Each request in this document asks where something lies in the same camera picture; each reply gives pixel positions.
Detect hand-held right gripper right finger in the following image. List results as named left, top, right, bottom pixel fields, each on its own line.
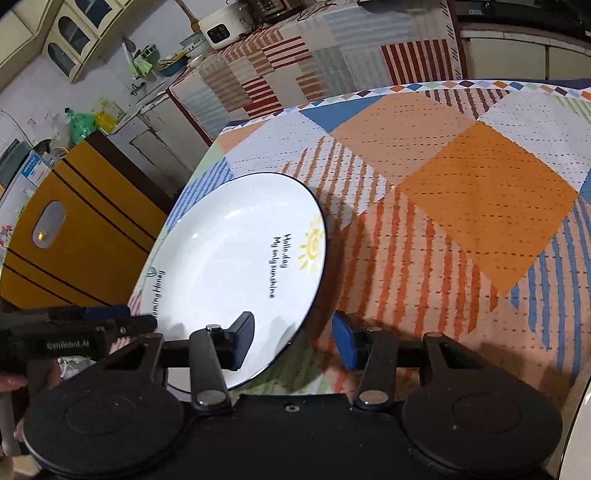
left=331, top=310, right=485, bottom=411

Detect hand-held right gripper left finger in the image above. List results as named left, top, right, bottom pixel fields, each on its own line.
left=99, top=311, right=255, bottom=412

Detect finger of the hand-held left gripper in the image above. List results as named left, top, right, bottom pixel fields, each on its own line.
left=95, top=315, right=158, bottom=340
left=46, top=304, right=133, bottom=324

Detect white plate with sun print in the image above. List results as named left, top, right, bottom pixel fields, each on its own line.
left=128, top=172, right=328, bottom=397

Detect yellow wooden chair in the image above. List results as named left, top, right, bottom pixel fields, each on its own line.
left=0, top=131, right=174, bottom=311

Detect white appliance with blue label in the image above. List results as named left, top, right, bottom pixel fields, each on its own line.
left=0, top=137, right=63, bottom=260

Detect green plastic bag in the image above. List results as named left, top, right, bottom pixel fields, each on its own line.
left=64, top=108, right=110, bottom=145

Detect green cloth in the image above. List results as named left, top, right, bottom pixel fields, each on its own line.
left=131, top=55, right=160, bottom=78

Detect blue bowl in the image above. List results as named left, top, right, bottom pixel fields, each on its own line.
left=158, top=53, right=188, bottom=78

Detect striped counter cloth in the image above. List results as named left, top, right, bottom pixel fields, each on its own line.
left=165, top=0, right=463, bottom=145

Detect wooden spatula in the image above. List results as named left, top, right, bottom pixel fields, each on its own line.
left=175, top=0, right=202, bottom=34

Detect white rice cooker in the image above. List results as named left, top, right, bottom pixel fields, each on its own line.
left=199, top=4, right=254, bottom=50

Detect cream cabinet under stove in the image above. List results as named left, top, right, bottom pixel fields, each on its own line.
left=461, top=28, right=591, bottom=82

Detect cream wall cabinets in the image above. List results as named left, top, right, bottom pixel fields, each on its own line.
left=0, top=0, right=145, bottom=85

